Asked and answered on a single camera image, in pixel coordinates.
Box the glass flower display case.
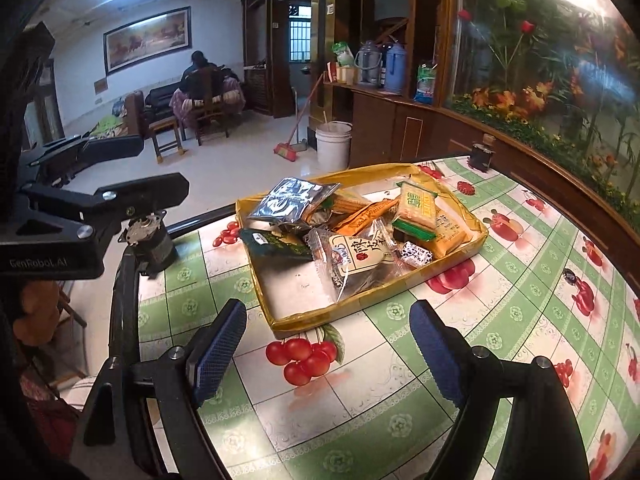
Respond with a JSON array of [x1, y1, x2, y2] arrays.
[[440, 0, 640, 241]]

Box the wooden chair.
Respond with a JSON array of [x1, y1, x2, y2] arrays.
[[187, 67, 231, 146]]

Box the large orange cracker packet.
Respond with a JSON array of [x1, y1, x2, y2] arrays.
[[430, 205, 473, 260]]

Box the small orange snack packet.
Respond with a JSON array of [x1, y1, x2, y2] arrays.
[[330, 199, 401, 233]]

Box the green fruit print tablecloth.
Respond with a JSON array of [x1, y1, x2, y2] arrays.
[[137, 157, 640, 480]]

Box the dark green cracker packet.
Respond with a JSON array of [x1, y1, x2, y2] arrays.
[[239, 227, 313, 262]]

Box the black sofa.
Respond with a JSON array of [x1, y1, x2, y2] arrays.
[[142, 82, 186, 121]]

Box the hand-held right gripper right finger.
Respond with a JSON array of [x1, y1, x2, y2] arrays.
[[409, 300, 598, 480]]

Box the grey thermos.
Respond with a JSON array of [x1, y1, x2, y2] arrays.
[[354, 40, 383, 86]]

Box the red white cartons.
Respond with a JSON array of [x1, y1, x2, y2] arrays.
[[325, 62, 356, 86]]

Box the white plastic bucket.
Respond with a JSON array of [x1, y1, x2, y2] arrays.
[[315, 121, 353, 172]]

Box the framed wall painting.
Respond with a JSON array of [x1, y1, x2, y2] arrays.
[[102, 6, 192, 76]]

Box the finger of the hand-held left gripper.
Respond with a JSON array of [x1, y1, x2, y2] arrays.
[[15, 172, 191, 241], [20, 132, 146, 186]]

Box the clear cracker packet with barcode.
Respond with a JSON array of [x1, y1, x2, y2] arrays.
[[325, 190, 373, 221]]

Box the clear bag of dried plums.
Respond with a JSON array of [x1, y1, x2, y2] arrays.
[[306, 225, 406, 303]]

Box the green yellow cracker packet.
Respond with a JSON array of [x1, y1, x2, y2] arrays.
[[391, 180, 441, 241]]

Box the wooden stool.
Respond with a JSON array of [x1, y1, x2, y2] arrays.
[[147, 115, 188, 163]]

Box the small black box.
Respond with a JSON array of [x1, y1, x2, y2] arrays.
[[469, 142, 496, 171]]

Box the person's left hand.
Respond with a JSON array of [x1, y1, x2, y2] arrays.
[[12, 280, 63, 348]]

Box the black metal cylinder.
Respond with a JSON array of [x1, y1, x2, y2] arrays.
[[120, 210, 178, 277]]

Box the white blue milk candy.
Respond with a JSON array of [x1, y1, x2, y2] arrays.
[[400, 241, 433, 267]]

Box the silver foil snack packet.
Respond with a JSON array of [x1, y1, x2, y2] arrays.
[[247, 177, 341, 233]]

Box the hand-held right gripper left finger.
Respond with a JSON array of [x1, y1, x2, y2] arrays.
[[70, 298, 248, 480]]

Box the yellow taped cardboard tray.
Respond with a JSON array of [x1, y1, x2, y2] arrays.
[[235, 162, 490, 333]]

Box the red broom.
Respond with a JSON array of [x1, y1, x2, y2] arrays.
[[272, 72, 326, 163]]

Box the blue thermos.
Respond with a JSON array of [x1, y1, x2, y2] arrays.
[[382, 42, 407, 95]]

